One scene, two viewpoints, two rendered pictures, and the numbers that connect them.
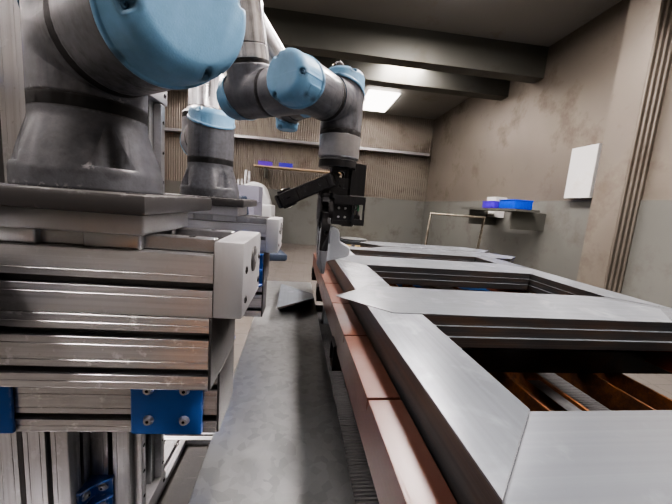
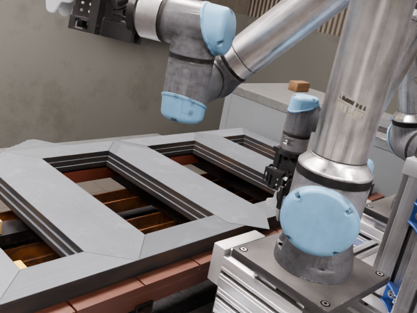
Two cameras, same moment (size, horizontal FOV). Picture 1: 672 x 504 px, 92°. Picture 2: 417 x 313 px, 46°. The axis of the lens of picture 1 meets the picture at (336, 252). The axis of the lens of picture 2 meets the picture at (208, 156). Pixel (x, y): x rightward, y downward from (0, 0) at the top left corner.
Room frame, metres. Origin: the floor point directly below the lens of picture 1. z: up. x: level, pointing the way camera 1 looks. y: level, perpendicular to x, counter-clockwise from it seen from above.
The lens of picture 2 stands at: (1.62, 0.85, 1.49)
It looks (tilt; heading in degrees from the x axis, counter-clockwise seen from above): 19 degrees down; 229
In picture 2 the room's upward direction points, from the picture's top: 11 degrees clockwise
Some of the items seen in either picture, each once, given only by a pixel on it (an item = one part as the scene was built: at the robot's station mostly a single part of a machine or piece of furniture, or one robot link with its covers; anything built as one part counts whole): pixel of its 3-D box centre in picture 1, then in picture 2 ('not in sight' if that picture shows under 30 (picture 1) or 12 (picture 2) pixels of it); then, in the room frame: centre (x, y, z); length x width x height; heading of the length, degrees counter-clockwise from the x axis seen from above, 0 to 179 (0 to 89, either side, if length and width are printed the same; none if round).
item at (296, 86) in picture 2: not in sight; (299, 86); (-0.50, -0.98, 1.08); 0.12 x 0.06 x 0.05; 7
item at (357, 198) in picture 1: (339, 194); (285, 169); (0.62, 0.00, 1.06); 0.09 x 0.08 x 0.12; 99
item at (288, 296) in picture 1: (296, 296); not in sight; (1.15, 0.13, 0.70); 0.39 x 0.12 x 0.04; 8
